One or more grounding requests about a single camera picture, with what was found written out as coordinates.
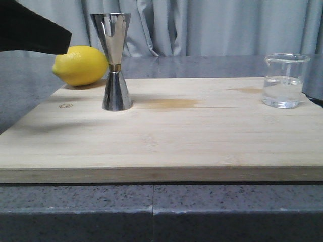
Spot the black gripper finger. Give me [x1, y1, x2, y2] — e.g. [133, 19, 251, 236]
[1, 1, 72, 54]

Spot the steel double jigger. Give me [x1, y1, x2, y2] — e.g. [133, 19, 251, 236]
[90, 13, 132, 111]

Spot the clear glass beaker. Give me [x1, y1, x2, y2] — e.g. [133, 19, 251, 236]
[262, 53, 310, 109]

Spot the yellow lemon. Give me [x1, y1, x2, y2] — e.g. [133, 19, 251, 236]
[52, 45, 109, 86]

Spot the grey curtain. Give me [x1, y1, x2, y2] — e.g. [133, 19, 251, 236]
[17, 1, 322, 57]

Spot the light wooden cutting board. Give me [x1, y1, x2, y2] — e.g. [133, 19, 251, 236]
[1, 77, 322, 183]

